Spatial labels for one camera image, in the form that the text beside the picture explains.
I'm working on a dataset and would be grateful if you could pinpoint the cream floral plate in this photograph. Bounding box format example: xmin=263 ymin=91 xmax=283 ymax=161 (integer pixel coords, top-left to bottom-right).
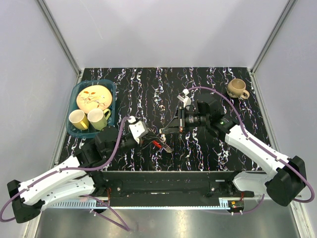
xmin=76 ymin=85 xmax=113 ymax=114

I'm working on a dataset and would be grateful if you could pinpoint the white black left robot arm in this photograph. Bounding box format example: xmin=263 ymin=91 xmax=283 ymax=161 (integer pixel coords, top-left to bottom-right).
xmin=7 ymin=124 xmax=163 ymax=224

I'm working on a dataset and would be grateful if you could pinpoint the yellow mug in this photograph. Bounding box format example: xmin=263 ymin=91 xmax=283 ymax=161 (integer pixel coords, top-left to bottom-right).
xmin=68 ymin=110 xmax=89 ymax=130
xmin=87 ymin=108 xmax=111 ymax=131

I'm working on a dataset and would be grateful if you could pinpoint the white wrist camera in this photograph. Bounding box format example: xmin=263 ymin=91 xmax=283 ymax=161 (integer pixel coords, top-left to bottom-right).
xmin=128 ymin=116 xmax=149 ymax=144
xmin=177 ymin=89 xmax=192 ymax=108

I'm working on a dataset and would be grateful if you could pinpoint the beige ceramic cup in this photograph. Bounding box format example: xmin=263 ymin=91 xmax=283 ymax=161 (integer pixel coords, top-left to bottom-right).
xmin=226 ymin=78 xmax=250 ymax=100

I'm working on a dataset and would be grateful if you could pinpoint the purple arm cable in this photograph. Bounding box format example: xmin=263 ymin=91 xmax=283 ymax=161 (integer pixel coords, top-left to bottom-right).
xmin=187 ymin=86 xmax=317 ymax=215
xmin=0 ymin=116 xmax=131 ymax=231

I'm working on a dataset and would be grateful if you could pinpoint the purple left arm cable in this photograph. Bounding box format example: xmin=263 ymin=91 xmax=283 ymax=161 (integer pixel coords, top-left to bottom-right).
xmin=0 ymin=116 xmax=131 ymax=231

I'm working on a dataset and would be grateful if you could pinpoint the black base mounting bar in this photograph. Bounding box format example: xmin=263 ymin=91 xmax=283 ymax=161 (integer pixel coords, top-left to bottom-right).
xmin=92 ymin=171 xmax=255 ymax=209

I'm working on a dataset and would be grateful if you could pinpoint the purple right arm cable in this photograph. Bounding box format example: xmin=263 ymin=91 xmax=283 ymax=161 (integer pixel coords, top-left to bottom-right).
xmin=187 ymin=86 xmax=317 ymax=215

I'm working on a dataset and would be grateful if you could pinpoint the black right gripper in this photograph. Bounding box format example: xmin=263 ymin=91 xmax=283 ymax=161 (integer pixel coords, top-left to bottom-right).
xmin=162 ymin=106 xmax=210 ymax=134

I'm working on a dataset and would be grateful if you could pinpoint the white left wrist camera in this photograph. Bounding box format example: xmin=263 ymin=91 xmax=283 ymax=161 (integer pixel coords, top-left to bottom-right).
xmin=128 ymin=116 xmax=149 ymax=144

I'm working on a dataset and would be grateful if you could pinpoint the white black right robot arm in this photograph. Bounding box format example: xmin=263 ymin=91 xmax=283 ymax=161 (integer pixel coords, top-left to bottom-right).
xmin=160 ymin=98 xmax=307 ymax=207

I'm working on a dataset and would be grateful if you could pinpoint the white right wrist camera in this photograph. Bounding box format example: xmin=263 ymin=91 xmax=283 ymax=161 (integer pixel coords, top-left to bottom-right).
xmin=177 ymin=89 xmax=192 ymax=108

